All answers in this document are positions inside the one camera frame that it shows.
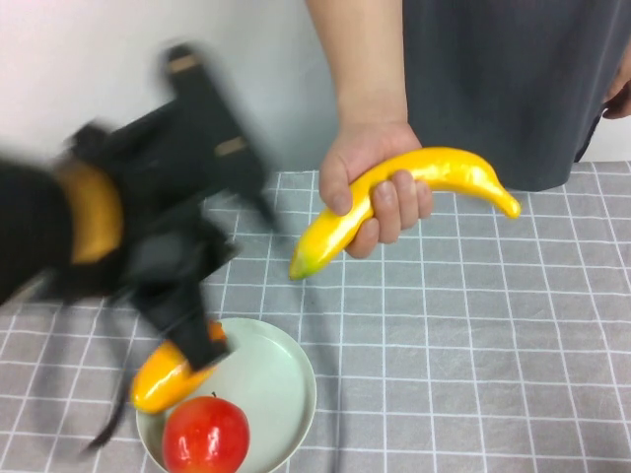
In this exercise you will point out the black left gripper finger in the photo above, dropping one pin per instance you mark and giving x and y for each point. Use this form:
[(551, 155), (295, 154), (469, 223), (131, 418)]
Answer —
[(153, 315), (199, 340)]

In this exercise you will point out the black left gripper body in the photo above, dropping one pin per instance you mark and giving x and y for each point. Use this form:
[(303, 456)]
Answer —
[(172, 256)]

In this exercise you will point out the yellow banana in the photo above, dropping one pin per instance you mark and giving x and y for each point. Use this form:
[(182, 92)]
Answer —
[(443, 167)]

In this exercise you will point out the person's right forearm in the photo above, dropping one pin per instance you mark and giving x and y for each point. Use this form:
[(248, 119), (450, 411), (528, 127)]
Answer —
[(360, 59)]

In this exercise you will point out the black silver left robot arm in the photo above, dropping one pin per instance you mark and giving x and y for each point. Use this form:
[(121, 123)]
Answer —
[(34, 222)]

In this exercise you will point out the person's right hand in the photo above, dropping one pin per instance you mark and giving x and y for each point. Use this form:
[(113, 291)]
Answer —
[(365, 148)]

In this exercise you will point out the person's left hand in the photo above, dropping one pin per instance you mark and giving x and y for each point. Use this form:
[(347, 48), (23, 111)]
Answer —
[(618, 106)]

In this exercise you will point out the orange yellow mango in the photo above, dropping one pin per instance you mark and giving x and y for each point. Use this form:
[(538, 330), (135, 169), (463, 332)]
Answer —
[(158, 384)]

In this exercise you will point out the pale green round plate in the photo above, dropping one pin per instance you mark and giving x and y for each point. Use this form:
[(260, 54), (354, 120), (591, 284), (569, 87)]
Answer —
[(271, 384)]

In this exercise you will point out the red apple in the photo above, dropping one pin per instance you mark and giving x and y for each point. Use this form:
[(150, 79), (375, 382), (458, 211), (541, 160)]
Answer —
[(207, 433)]

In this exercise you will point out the grey white-checked tablecloth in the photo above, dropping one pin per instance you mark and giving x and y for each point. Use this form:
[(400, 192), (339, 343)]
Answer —
[(493, 320)]

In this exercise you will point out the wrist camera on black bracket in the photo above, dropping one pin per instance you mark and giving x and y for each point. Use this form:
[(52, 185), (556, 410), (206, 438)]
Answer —
[(212, 128)]

